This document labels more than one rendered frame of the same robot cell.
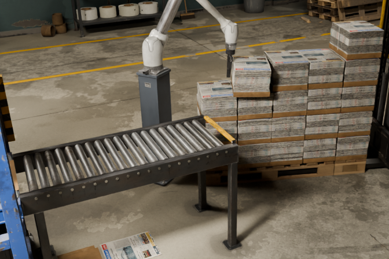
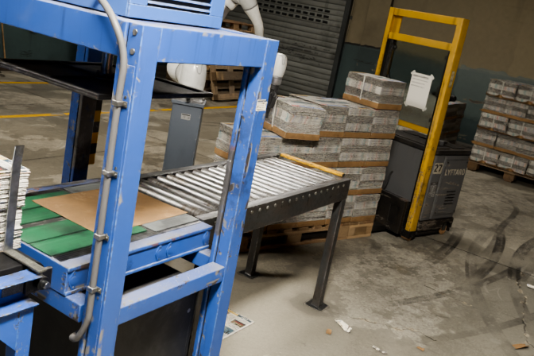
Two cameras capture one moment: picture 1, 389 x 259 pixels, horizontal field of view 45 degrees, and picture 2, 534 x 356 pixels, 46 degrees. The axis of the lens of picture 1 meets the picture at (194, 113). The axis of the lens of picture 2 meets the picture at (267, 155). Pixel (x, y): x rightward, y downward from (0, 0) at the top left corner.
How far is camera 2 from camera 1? 2.23 m
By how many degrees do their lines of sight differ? 35
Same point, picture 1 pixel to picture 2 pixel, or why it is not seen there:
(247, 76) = (303, 114)
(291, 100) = (327, 148)
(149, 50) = (197, 71)
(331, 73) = (364, 121)
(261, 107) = (302, 155)
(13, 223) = (235, 243)
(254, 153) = not seen: hidden behind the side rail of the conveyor
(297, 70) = (338, 115)
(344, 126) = (363, 183)
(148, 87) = (186, 119)
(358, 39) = (388, 89)
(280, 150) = not seen: hidden behind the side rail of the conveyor
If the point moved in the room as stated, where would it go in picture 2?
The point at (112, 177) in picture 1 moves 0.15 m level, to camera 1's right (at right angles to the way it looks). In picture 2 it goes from (272, 203) to (298, 203)
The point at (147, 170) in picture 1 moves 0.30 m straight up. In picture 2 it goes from (296, 198) to (307, 139)
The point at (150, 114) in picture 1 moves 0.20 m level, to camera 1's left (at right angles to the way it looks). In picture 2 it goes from (179, 156) to (150, 155)
